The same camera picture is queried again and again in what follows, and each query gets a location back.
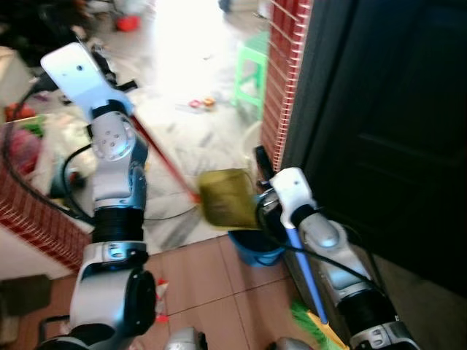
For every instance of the green plastic stool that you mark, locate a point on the green plastic stool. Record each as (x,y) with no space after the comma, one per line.
(252,62)

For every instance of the silver robot foot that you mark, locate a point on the silver robot foot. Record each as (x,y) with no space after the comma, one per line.
(186,340)
(292,345)

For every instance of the silver robot right foot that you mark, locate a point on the silver robot right foot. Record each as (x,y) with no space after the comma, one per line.
(292,345)

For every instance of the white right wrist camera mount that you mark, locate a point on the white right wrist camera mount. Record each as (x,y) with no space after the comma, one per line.
(293,191)

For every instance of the red brick pillar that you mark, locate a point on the red brick pillar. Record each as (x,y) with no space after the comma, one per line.
(284,80)

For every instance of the red plastic bowl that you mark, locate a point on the red plastic bowl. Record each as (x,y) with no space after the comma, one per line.
(128,22)

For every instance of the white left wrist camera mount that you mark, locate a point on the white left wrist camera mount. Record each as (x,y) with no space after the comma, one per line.
(76,76)

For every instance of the red green clutter pile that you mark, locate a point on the red green clutter pile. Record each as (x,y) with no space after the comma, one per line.
(44,146)

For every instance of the dark panelled door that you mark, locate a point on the dark panelled door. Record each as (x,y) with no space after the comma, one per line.
(387,124)

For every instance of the red white litter wrapper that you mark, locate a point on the red white litter wrapper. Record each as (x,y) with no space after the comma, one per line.
(161,299)

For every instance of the small colourful floor toy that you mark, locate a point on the small colourful floor toy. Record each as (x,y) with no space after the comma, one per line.
(202,103)

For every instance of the green bristle brush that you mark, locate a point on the green bristle brush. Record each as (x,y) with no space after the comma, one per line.
(314,328)

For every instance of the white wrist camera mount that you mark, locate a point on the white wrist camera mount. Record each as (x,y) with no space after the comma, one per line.
(293,191)
(76,76)

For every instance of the silver robot left foot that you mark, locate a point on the silver robot left foot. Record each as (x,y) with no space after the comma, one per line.
(186,340)

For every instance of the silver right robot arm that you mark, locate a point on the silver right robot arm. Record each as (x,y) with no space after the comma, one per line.
(343,262)

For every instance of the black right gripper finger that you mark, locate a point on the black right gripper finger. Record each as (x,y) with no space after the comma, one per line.
(263,164)

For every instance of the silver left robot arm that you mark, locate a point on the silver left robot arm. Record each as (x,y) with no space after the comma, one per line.
(115,189)

